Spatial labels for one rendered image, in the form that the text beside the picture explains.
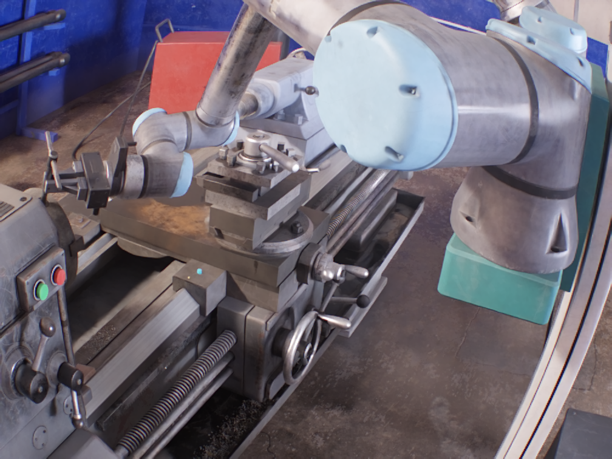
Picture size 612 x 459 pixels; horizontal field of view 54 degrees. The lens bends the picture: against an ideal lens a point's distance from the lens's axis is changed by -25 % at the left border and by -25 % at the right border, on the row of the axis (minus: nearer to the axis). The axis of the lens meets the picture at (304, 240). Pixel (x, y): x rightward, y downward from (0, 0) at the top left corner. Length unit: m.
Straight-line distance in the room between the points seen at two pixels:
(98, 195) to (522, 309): 0.87
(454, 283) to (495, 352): 2.46
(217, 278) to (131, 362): 0.38
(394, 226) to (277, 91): 1.06
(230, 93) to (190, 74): 3.26
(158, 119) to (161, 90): 3.25
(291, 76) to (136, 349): 1.19
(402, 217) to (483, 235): 2.52
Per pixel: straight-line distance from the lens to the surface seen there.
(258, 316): 1.84
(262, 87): 2.37
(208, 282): 1.81
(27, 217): 1.14
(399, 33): 0.63
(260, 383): 1.95
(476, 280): 0.81
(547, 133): 0.74
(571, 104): 0.76
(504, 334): 3.41
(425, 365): 3.10
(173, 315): 1.75
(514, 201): 0.78
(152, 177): 1.45
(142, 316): 1.75
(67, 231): 1.45
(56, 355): 1.23
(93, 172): 1.43
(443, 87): 0.62
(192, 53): 4.71
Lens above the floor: 1.83
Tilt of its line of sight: 28 degrees down
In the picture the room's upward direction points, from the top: 7 degrees clockwise
